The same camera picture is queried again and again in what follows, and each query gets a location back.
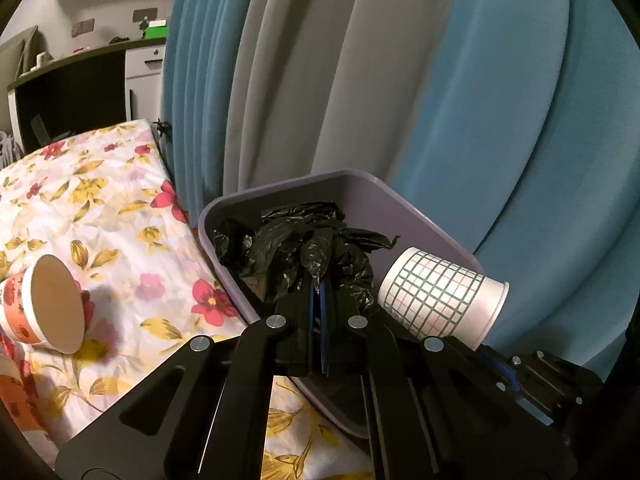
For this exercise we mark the floral bed sheet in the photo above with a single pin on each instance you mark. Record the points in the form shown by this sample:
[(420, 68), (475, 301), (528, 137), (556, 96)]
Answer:
[(115, 200)]

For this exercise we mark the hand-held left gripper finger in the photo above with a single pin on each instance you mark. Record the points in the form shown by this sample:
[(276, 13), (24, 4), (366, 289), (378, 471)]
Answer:
[(314, 320), (324, 325)]

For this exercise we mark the red flower paper cup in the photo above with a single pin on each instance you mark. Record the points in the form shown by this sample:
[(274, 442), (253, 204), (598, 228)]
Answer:
[(50, 300)]

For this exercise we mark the green box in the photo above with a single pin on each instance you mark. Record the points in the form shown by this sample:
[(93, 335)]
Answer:
[(155, 30)]

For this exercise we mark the white mug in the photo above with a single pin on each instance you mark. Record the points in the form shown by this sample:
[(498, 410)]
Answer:
[(41, 60)]

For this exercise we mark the black curtain holdback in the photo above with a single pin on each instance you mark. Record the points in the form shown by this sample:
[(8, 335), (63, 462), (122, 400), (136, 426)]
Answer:
[(162, 127)]

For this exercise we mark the blue curtain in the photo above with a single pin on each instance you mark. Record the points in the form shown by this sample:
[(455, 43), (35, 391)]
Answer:
[(200, 60), (525, 135)]

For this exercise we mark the orange apple print paper cup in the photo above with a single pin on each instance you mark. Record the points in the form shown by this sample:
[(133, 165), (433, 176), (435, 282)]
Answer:
[(12, 392)]

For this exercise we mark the dark wooden desk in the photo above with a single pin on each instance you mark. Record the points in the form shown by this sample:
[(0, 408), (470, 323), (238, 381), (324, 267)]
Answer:
[(65, 59)]

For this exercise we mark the grey curtain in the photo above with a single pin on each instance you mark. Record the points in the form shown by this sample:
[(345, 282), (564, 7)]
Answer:
[(320, 60)]

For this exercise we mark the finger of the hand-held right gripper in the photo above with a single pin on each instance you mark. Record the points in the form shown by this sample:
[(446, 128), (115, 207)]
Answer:
[(505, 372)]

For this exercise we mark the checked paper cup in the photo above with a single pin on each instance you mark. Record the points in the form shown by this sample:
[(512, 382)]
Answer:
[(435, 292)]

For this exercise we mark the black plastic bag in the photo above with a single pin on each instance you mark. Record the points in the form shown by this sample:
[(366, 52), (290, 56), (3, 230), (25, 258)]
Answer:
[(280, 250)]

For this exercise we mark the grey striped blanket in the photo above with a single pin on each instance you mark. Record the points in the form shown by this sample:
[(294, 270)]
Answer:
[(7, 150)]

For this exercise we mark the purple plastic bin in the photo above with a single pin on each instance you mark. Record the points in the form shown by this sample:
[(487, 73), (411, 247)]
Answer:
[(400, 215)]

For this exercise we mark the wall socket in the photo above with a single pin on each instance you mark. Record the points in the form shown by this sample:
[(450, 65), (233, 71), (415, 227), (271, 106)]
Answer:
[(145, 15), (83, 27)]

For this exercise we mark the white drawer cabinet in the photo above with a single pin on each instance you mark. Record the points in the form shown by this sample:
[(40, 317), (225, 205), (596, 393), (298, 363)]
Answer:
[(145, 80)]

